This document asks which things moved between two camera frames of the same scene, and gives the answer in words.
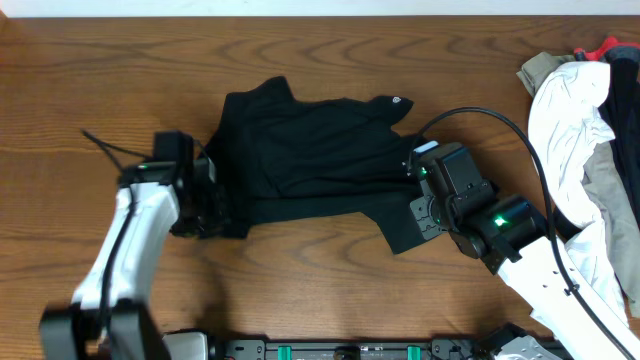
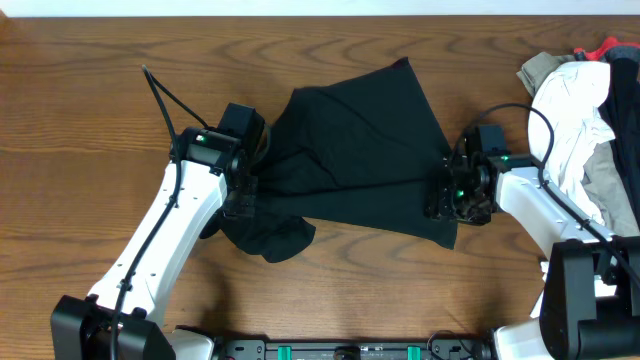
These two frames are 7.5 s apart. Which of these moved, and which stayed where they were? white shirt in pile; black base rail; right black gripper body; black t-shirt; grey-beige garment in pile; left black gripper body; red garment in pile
Moved: black t-shirt; left black gripper body; right black gripper body
Stayed: white shirt in pile; grey-beige garment in pile; red garment in pile; black base rail
